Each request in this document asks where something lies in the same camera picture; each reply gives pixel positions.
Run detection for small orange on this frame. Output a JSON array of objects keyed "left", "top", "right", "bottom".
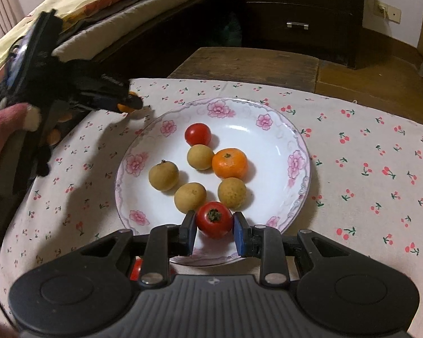
[
  {"left": 117, "top": 92, "right": 146, "bottom": 119},
  {"left": 212, "top": 148, "right": 249, "bottom": 180}
]

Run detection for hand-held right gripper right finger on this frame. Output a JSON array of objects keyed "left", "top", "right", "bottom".
[{"left": 233, "top": 211, "right": 357, "bottom": 286}]

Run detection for oval red tomato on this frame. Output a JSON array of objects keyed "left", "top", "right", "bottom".
[
  {"left": 129, "top": 258, "right": 176, "bottom": 280},
  {"left": 196, "top": 201, "right": 234, "bottom": 240}
]

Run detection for round cherry tomato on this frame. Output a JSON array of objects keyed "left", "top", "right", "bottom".
[{"left": 185, "top": 123, "right": 212, "bottom": 146}]

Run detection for person's left forearm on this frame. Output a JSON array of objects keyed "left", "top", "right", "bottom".
[{"left": 0, "top": 103, "right": 42, "bottom": 194}]

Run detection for dark wooden bed frame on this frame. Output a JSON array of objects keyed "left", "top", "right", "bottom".
[{"left": 92, "top": 0, "right": 241, "bottom": 82}]

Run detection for wooden stool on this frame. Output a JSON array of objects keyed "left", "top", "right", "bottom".
[{"left": 167, "top": 46, "right": 320, "bottom": 95}]

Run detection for wall socket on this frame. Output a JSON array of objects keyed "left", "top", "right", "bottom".
[{"left": 374, "top": 0, "right": 402, "bottom": 22}]

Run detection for cherry print tablecloth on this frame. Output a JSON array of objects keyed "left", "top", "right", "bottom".
[{"left": 0, "top": 77, "right": 423, "bottom": 338}]

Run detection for person's left hand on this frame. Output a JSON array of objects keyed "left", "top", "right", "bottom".
[{"left": 45, "top": 110, "right": 75, "bottom": 146}]

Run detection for tan longan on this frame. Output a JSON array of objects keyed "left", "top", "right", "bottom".
[
  {"left": 218, "top": 177, "right": 247, "bottom": 209},
  {"left": 148, "top": 160, "right": 180, "bottom": 192},
  {"left": 187, "top": 144, "right": 215, "bottom": 170},
  {"left": 174, "top": 182, "right": 207, "bottom": 214}
]

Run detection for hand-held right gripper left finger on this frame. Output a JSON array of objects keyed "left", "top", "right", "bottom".
[{"left": 76, "top": 210, "right": 198, "bottom": 286}]

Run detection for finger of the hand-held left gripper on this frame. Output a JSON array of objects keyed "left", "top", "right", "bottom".
[
  {"left": 69, "top": 60, "right": 132, "bottom": 95},
  {"left": 68, "top": 90, "right": 144, "bottom": 111}
]

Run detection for white floral plate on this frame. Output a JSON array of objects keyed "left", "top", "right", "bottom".
[{"left": 114, "top": 97, "right": 311, "bottom": 266}]

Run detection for dark wooden nightstand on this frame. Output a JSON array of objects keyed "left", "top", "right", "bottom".
[{"left": 233, "top": 0, "right": 365, "bottom": 70}]

